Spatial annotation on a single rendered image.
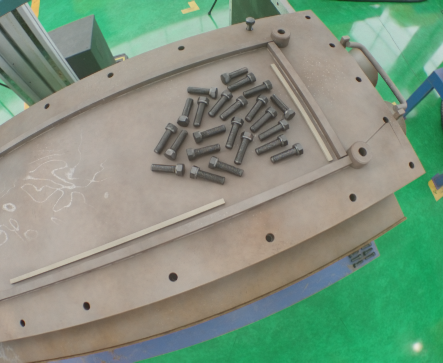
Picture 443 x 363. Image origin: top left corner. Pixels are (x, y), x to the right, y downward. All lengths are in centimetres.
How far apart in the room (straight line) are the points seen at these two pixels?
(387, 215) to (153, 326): 55
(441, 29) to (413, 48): 108
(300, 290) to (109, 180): 92
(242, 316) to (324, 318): 89
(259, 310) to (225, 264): 77
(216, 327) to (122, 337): 63
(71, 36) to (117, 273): 148
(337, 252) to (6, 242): 65
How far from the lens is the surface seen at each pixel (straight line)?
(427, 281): 238
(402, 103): 61
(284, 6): 94
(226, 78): 48
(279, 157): 42
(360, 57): 72
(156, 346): 122
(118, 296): 43
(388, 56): 308
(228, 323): 115
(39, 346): 72
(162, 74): 51
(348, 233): 59
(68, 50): 162
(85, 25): 174
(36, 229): 51
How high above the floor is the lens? 176
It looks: 73 degrees down
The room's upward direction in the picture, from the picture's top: 3 degrees counter-clockwise
